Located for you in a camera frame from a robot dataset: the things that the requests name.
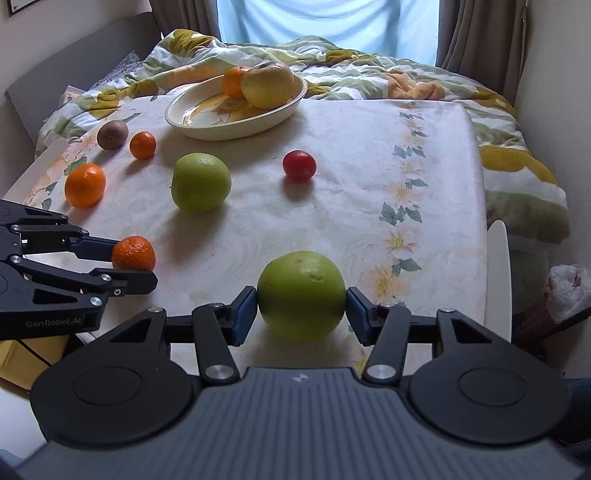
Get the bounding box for green striped floral blanket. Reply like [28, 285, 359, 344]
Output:
[37, 28, 570, 245]

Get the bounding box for red cherry tomato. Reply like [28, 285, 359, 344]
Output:
[283, 150, 317, 182]

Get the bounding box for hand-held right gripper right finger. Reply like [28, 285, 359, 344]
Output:
[345, 286, 497, 386]

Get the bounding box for grey lace pillow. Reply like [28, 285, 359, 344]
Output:
[88, 50, 144, 90]

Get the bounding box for cream oval bowl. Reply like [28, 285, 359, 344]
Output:
[165, 74, 308, 141]

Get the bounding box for light blue sheer curtain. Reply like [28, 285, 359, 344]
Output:
[217, 0, 455, 65]

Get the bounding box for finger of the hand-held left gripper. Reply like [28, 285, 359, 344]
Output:
[9, 255, 158, 309]
[7, 220, 123, 264]

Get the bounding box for brown kiwi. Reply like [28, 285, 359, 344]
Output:
[97, 119, 129, 150]

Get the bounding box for large orange mandarin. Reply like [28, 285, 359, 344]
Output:
[64, 163, 107, 208]

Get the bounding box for floral tablecloth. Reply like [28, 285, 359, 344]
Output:
[21, 97, 490, 370]

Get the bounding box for yellow box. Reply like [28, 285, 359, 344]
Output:
[0, 335, 70, 384]

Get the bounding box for white plastic bag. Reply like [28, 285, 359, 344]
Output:
[547, 264, 591, 324]

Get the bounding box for brown curtain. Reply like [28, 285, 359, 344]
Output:
[436, 0, 532, 100]
[150, 0, 222, 44]

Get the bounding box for grey headboard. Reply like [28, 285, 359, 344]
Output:
[4, 11, 162, 160]

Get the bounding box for large green apple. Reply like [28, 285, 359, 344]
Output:
[257, 250, 347, 342]

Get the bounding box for yellow brown apple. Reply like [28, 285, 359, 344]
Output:
[240, 61, 295, 110]

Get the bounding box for small orange mandarin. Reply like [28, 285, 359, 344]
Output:
[129, 131, 157, 160]

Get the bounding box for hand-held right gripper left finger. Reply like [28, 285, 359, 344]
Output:
[95, 286, 258, 387]

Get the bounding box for white plastic panel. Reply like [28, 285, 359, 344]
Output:
[485, 220, 513, 344]

